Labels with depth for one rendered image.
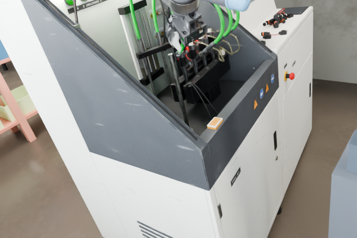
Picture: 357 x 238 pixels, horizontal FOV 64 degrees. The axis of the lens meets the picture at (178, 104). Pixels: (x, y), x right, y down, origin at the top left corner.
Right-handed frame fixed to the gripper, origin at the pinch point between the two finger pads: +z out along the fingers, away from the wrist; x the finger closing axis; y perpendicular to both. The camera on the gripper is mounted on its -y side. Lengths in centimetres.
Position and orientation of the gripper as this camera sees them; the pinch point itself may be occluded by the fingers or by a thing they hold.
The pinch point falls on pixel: (183, 37)
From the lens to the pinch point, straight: 93.1
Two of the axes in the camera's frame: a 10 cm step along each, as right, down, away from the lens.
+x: 8.5, -5.2, 1.0
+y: 5.2, 8.1, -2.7
